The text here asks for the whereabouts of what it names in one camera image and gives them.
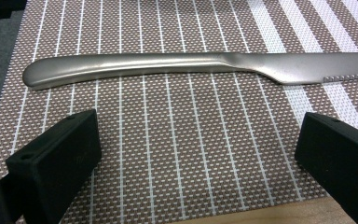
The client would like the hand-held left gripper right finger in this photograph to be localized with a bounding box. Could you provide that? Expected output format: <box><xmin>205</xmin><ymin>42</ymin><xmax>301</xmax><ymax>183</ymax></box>
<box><xmin>294</xmin><ymin>112</ymin><xmax>358</xmax><ymax>224</ymax></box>

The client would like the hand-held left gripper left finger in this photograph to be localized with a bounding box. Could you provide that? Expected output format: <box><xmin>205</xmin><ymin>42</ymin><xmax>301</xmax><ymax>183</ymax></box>
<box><xmin>0</xmin><ymin>108</ymin><xmax>103</xmax><ymax>224</ymax></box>

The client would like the silver table knife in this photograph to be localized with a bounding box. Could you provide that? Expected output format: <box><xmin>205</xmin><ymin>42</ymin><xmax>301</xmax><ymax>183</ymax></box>
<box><xmin>21</xmin><ymin>51</ymin><xmax>358</xmax><ymax>91</ymax></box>

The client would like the brown woven striped placemat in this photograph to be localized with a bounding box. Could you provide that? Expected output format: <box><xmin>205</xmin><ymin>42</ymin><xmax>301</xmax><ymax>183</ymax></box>
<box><xmin>0</xmin><ymin>0</ymin><xmax>358</xmax><ymax>224</ymax></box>

